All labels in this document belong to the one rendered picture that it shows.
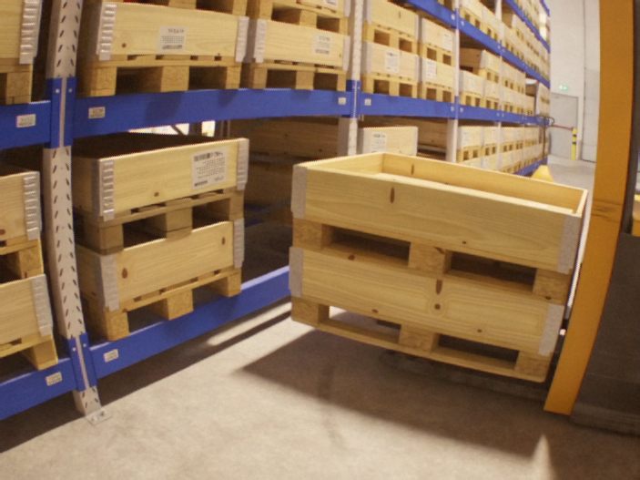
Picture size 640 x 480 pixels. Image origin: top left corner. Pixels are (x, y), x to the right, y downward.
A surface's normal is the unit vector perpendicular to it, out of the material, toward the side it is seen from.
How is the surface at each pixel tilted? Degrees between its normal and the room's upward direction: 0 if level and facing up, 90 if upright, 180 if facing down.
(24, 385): 90
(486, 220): 90
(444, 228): 90
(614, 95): 90
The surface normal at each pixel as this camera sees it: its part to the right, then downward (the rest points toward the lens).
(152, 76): -0.51, 0.18
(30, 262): 0.84, 0.18
